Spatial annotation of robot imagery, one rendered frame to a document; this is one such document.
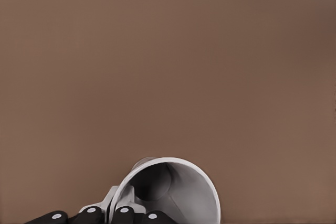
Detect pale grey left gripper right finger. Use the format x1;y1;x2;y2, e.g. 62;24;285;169
112;185;180;224

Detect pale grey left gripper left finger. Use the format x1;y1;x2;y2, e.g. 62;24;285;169
25;185;120;224

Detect white IKEA cup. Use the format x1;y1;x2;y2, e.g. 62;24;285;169
109;156;222;224

